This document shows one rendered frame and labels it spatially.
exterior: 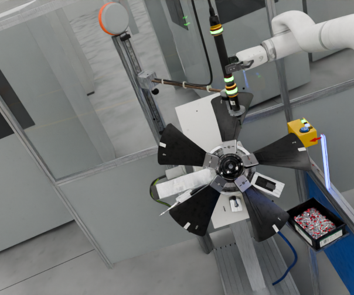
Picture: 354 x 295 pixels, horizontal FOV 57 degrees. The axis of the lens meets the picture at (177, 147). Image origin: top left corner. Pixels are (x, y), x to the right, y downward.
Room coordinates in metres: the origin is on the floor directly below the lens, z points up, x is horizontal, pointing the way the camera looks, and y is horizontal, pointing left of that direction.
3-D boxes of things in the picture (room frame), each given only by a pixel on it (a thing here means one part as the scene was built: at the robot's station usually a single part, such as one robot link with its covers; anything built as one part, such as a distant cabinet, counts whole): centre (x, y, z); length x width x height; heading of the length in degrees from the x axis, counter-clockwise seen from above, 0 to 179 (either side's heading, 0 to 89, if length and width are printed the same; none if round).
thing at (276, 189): (1.24, -0.35, 0.98); 0.20 x 0.16 x 0.20; 175
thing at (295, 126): (1.47, -0.68, 1.02); 0.16 x 0.10 x 0.11; 175
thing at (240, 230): (1.33, -0.17, 0.45); 0.09 x 0.04 x 0.91; 85
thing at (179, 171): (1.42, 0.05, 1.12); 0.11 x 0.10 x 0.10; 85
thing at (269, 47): (1.20, -0.46, 1.66); 0.09 x 0.03 x 0.08; 175
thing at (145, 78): (1.76, 0.02, 1.54); 0.10 x 0.07 x 0.08; 30
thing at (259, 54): (1.20, -0.40, 1.66); 0.11 x 0.10 x 0.07; 85
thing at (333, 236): (1.03, -0.47, 0.84); 0.22 x 0.17 x 0.07; 9
